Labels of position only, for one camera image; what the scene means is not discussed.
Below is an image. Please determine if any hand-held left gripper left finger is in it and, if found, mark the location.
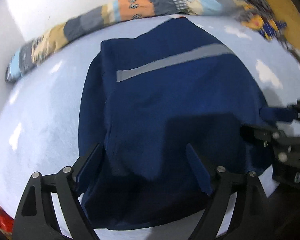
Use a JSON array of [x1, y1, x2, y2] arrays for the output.
[[12, 142, 104, 240]]

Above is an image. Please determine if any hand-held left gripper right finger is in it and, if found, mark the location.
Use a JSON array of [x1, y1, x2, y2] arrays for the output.
[[185, 144, 270, 240]]

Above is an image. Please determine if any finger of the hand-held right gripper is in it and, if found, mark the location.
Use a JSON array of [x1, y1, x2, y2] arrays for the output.
[[239, 124, 300, 162], [259, 100, 300, 124]]

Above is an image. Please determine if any navy blue work jacket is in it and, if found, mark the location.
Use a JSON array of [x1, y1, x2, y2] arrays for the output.
[[78, 17, 278, 230]]

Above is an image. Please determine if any navy yellow star-print cloth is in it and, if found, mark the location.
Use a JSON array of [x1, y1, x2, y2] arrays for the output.
[[237, 0, 300, 64]]

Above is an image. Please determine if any wooden headboard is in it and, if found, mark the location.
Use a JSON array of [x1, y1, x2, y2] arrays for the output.
[[204, 0, 300, 55]]

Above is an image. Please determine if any patchwork quilt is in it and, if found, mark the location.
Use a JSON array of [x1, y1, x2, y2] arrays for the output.
[[5, 0, 255, 83]]

